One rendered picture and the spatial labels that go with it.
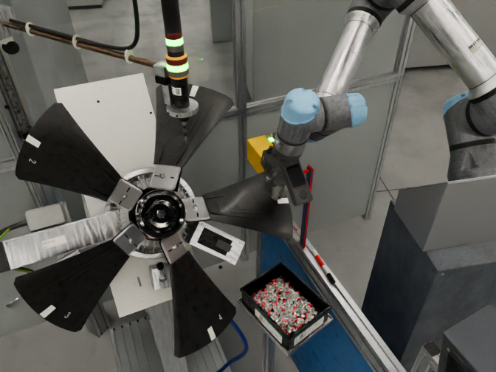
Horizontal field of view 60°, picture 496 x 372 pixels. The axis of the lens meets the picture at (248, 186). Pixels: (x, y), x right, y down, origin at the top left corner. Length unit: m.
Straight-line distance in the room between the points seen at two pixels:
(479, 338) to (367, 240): 1.89
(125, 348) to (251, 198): 1.24
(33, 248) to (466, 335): 1.00
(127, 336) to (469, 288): 1.51
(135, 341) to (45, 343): 0.47
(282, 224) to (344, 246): 1.54
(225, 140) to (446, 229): 1.05
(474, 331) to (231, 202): 0.62
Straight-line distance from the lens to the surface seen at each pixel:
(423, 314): 1.46
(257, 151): 1.49
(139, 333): 2.24
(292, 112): 0.90
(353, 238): 2.73
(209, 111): 1.13
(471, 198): 1.26
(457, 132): 1.30
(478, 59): 1.19
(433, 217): 1.25
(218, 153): 1.97
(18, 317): 2.41
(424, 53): 4.84
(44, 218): 1.26
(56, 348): 2.42
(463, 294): 1.46
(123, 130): 1.35
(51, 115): 1.09
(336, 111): 0.95
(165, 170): 1.13
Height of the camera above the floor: 1.93
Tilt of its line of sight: 40 degrees down
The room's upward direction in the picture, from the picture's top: 1 degrees counter-clockwise
